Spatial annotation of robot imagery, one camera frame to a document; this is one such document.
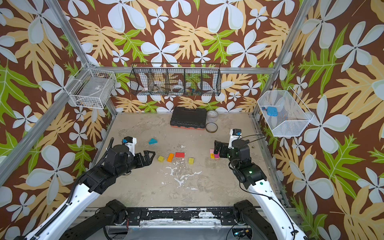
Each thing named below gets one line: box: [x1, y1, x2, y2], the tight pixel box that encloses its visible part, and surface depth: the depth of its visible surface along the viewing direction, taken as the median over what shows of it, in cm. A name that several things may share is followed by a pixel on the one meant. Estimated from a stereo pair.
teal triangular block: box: [148, 138, 158, 145], surface depth 106 cm
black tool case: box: [170, 106, 207, 130], surface depth 116 cm
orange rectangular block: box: [167, 153, 175, 163], surface depth 97 cm
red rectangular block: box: [175, 152, 186, 158], surface depth 99 cm
